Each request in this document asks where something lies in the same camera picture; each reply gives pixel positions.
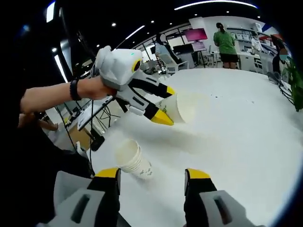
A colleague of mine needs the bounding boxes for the potted green plant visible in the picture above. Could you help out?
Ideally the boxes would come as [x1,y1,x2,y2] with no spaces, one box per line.
[280,55,303,112]

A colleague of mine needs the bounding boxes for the black wristband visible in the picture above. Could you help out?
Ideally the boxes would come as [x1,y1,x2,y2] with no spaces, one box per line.
[69,79,83,102]

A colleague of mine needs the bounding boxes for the person's left hand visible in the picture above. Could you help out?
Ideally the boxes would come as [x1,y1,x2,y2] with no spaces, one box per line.
[79,76,116,101]

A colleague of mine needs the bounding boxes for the dark cable bundle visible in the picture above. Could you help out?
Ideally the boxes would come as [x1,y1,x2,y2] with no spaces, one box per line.
[267,70,292,96]

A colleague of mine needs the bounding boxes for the green-print paper cup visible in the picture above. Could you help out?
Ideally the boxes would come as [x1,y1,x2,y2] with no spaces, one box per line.
[156,93,210,125]

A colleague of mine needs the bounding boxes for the stack of paper cups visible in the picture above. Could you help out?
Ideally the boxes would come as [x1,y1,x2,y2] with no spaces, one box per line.
[115,139,154,181]

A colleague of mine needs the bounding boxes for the grey-top side desk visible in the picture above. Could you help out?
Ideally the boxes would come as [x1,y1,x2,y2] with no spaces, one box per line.
[77,94,114,132]

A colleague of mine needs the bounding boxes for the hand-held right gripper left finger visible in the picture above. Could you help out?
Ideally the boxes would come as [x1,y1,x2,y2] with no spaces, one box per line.
[37,167,122,227]

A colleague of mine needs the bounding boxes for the white table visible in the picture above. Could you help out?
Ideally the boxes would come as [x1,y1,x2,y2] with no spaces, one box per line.
[86,67,296,227]

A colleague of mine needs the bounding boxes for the black rounded pad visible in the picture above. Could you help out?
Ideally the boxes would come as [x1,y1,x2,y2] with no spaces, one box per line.
[90,135,105,152]

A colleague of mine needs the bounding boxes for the person's dark clothing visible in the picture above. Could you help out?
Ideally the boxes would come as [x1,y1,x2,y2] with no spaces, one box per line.
[9,111,93,220]

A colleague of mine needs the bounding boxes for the white office chair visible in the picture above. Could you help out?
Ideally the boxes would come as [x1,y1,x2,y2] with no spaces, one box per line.
[165,44,190,71]

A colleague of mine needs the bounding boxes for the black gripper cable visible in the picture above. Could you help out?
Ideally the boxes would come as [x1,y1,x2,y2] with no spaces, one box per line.
[88,98,96,171]

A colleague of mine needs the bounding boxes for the ceiling light strip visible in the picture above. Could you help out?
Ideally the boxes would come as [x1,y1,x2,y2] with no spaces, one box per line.
[174,0,258,10]

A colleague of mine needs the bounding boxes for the pink display screen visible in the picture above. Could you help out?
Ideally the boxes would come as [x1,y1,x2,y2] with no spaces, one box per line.
[184,27,209,45]

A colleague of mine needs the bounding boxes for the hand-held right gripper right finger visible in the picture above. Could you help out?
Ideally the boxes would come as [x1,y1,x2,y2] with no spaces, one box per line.
[184,168,260,227]

